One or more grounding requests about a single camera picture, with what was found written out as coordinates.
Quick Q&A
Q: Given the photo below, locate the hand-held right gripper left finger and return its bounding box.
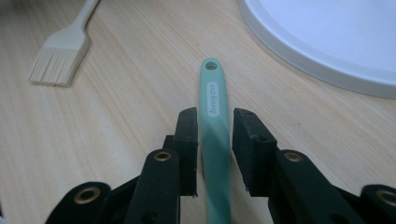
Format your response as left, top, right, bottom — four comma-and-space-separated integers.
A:
123, 106, 200, 224

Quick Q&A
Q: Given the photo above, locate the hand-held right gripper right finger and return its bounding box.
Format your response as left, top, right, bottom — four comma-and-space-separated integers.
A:
232, 107, 366, 224

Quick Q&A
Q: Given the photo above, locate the teal-handled white spatula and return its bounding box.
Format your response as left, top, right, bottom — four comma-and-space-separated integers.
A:
198, 57, 233, 224

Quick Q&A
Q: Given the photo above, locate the white utensil stand with hooks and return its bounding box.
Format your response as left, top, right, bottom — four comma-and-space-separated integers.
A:
237, 0, 396, 100

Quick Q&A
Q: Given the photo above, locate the teal-handled white pastry brush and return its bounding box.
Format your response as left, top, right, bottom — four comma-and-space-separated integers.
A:
26, 0, 101, 88

